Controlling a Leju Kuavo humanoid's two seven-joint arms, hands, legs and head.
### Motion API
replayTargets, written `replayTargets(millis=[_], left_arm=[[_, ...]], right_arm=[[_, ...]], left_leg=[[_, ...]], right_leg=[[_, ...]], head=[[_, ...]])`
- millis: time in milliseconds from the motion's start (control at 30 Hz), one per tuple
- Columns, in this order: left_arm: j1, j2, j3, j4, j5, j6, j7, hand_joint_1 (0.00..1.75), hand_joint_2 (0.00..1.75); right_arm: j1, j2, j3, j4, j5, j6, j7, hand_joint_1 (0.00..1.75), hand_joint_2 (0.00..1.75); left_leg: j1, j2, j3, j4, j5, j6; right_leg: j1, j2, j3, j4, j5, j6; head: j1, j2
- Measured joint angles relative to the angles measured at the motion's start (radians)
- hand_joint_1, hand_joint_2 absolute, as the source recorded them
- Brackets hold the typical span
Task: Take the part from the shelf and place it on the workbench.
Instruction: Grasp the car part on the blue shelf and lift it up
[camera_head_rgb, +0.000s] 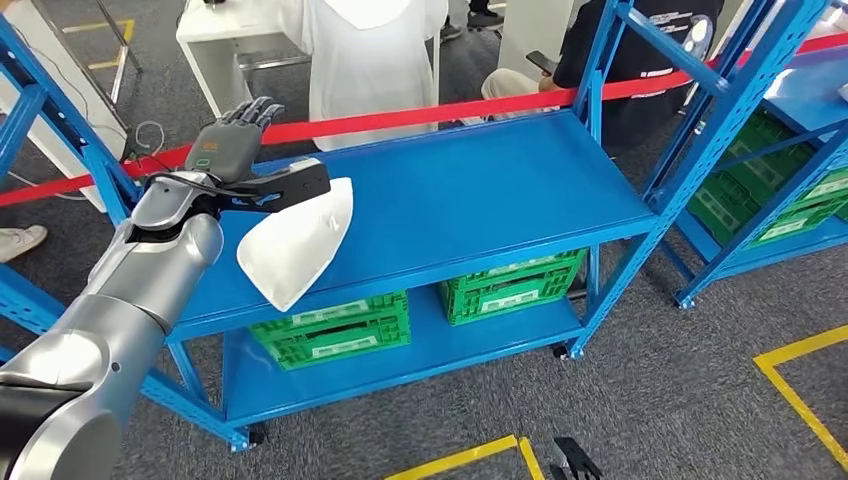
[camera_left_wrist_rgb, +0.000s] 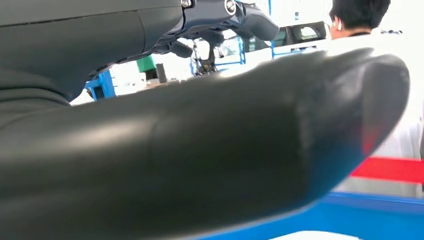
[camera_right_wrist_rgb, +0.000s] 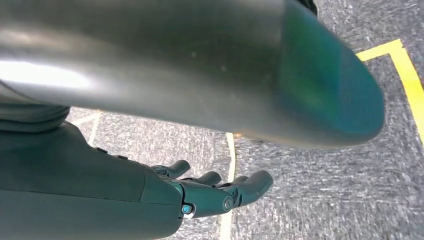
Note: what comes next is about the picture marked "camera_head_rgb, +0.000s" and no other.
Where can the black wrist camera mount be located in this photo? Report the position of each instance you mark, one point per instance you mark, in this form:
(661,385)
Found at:
(291,184)
(576,460)

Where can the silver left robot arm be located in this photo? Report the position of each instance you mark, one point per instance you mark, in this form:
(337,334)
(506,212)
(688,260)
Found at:
(132,285)

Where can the white power strip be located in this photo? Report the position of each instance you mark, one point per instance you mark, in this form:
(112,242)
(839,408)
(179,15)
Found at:
(476,121)

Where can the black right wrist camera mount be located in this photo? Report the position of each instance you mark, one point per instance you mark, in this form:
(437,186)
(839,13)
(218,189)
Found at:
(576,460)

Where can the white curved plastic part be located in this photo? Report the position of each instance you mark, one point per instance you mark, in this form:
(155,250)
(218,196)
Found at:
(298,252)

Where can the white cabinet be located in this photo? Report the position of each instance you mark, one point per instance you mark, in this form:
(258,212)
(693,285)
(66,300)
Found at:
(530,33)

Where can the black mobile phone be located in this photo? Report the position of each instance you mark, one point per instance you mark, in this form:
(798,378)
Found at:
(541,61)

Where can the blue metal shelf rack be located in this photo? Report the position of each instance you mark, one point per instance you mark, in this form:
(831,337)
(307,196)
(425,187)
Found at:
(729,257)
(464,192)

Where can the white panel board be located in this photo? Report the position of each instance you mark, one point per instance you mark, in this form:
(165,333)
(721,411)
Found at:
(86,98)

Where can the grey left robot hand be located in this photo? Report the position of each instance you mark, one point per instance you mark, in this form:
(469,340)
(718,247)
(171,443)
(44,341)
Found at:
(222,152)

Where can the person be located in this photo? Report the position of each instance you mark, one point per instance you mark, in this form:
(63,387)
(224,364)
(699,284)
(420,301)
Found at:
(570,46)
(484,18)
(20,242)

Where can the white table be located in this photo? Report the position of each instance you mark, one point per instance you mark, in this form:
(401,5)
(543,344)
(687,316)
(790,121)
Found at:
(212,73)

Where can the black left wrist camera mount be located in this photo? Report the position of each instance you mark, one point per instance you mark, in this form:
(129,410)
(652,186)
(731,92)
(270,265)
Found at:
(291,184)

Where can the chrome metal frame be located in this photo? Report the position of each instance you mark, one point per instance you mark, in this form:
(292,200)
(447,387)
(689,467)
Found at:
(118,74)

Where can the red barrier tape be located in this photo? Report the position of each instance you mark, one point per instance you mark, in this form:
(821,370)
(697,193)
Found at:
(397,120)

